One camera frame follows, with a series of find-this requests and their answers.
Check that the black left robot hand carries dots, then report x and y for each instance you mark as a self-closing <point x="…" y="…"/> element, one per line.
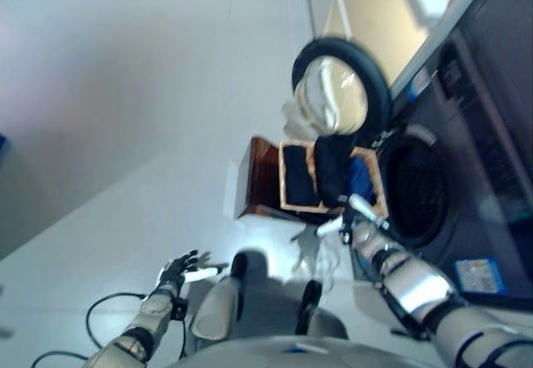
<point x="179" y="270"/>

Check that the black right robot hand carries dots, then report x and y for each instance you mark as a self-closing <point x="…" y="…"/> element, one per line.
<point x="362" y="212"/>

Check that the rectangular wicker laundry basket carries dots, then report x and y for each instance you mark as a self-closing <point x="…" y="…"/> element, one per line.
<point x="375" y="168"/>

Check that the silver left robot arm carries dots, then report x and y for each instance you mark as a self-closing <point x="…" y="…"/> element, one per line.
<point x="156" y="307"/>

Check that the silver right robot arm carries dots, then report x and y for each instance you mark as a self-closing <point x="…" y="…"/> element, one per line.
<point x="416" y="289"/>

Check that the dark grey washing machine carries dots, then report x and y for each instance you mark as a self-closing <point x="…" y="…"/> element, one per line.
<point x="479" y="155"/>

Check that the silver right robot leg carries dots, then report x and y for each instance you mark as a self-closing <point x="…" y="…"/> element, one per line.
<point x="310" y="297"/>

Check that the glossy brown stool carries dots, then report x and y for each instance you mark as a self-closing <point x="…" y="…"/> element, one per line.
<point x="258" y="176"/>

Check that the round glass washer door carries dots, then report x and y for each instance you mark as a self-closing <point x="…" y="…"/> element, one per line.
<point x="333" y="89"/>

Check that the blue rectangular sticker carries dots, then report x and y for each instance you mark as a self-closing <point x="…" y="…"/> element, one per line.
<point x="481" y="275"/>

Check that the silver robot torso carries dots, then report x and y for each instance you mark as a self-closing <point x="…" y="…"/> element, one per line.
<point x="291" y="355"/>

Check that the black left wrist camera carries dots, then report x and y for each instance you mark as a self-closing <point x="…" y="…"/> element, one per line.
<point x="179" y="309"/>

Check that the white appliance enclosure panel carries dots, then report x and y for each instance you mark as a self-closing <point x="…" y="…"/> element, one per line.
<point x="449" y="26"/>

